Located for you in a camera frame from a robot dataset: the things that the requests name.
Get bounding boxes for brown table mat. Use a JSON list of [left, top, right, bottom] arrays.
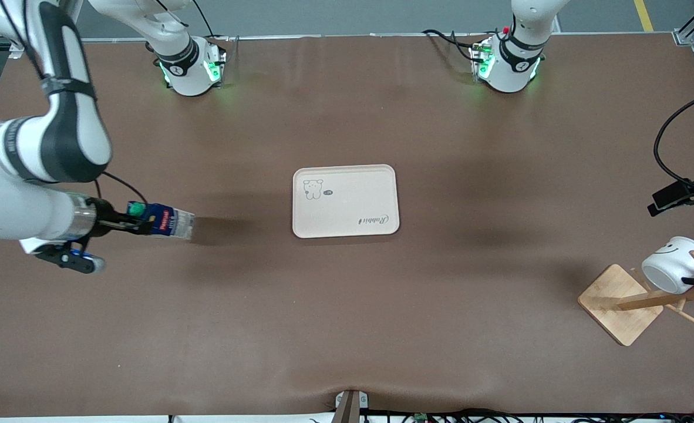
[[0, 34, 694, 419]]

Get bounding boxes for black base cable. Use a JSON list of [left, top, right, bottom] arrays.
[[190, 0, 234, 43], [422, 29, 478, 63]]

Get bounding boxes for cream rabbit print tray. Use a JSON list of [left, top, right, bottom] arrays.
[[292, 164, 400, 239]]

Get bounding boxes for metal table edge bracket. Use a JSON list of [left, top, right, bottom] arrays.
[[334, 390, 369, 423]]

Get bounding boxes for blue milk carton green cap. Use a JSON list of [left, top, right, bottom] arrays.
[[126, 201, 196, 241]]

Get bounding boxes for wooden mug rack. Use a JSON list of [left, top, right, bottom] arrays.
[[578, 251, 694, 347]]

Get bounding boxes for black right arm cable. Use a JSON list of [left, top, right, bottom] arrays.
[[92, 169, 149, 206]]

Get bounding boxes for black right base cable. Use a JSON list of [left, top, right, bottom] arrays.
[[190, 0, 234, 43]]

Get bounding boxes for black left base cable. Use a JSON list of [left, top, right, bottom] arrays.
[[422, 29, 478, 63]]

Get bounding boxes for white mug black handle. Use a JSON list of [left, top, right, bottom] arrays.
[[642, 236, 694, 295]]

